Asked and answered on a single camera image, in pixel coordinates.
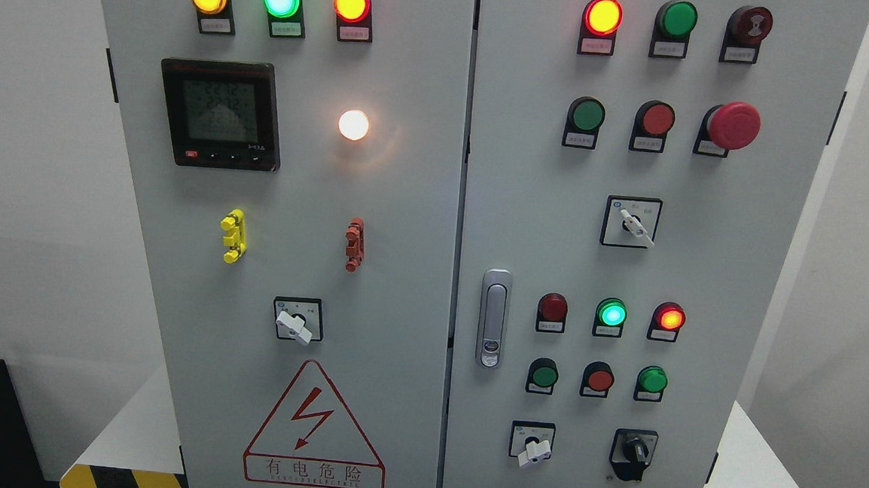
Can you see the red push button lower middle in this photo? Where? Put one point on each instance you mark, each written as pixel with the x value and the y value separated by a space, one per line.
pixel 597 380

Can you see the grey right cabinet door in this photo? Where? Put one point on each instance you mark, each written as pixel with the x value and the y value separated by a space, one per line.
pixel 536 208

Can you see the red indicator light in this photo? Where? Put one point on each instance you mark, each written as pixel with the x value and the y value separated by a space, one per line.
pixel 666 322
pixel 599 23
pixel 354 21
pixel 552 310

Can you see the yellow plastic terminal clip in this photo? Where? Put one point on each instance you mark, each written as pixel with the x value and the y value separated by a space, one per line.
pixel 234 239

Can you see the red indicator light top right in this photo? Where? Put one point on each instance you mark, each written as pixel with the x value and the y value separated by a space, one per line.
pixel 599 23

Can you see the grey cabinet door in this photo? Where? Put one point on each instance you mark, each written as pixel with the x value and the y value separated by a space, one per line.
pixel 386 326
pixel 536 208

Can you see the black digital power meter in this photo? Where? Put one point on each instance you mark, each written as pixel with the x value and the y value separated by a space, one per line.
pixel 222 114

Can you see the green indicator light lower middle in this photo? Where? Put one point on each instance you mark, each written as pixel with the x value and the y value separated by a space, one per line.
pixel 610 318

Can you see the red indicator light lower right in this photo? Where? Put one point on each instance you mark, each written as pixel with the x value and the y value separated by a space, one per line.
pixel 666 322

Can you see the grey left cabinet door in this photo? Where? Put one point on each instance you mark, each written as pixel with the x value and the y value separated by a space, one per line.
pixel 386 326

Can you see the white platform with hazard stripes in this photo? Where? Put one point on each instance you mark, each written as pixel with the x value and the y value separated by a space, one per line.
pixel 140 448

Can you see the red indicator light lower left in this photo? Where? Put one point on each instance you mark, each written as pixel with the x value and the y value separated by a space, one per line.
pixel 552 310

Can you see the red push button upper row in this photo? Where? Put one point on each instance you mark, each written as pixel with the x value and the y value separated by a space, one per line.
pixel 652 123

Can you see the red emergency stop mushroom button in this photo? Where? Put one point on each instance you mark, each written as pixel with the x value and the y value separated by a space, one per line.
pixel 726 127

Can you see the silver cabinet door handle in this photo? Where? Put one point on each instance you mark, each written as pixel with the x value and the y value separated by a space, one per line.
pixel 494 308

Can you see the green indicator light top left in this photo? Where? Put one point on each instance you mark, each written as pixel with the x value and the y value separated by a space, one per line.
pixel 285 18

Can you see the green indicator light top right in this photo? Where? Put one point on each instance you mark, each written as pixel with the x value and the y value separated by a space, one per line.
pixel 673 25

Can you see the red indicator light top left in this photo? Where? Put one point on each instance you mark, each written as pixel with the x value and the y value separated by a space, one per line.
pixel 354 21

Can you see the red plastic terminal clip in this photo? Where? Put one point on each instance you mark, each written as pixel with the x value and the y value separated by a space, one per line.
pixel 355 244

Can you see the dark red buzzer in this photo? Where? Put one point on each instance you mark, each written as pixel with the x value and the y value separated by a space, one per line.
pixel 746 28

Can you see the green push button lower right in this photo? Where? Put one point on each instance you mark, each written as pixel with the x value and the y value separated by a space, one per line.
pixel 650 384

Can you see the red electrical danger warning sticker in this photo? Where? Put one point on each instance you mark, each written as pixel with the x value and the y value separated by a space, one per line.
pixel 311 438

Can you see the green indicator light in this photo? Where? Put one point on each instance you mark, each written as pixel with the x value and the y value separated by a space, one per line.
pixel 673 25
pixel 610 318
pixel 285 18

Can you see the yellow indicator light top left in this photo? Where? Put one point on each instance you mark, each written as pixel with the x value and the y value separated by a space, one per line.
pixel 214 17

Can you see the white selector switch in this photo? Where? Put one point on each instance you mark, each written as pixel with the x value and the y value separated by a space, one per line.
pixel 531 441
pixel 631 221

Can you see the black rotary knob switch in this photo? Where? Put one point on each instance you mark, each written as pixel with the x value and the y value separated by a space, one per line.
pixel 631 453

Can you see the white selector switch lower right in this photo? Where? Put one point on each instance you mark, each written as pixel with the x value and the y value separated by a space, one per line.
pixel 531 441

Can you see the green push button upper row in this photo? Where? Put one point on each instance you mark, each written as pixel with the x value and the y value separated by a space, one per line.
pixel 584 118

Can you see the green start button lower left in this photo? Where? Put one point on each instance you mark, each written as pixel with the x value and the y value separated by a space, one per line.
pixel 542 376

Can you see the white glowing indicator light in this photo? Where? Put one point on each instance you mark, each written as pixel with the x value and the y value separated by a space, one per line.
pixel 354 124

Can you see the white selector switch upper right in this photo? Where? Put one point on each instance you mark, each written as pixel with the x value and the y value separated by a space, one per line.
pixel 631 221

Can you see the white selector switch left door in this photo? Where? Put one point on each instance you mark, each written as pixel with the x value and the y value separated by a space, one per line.
pixel 298 319

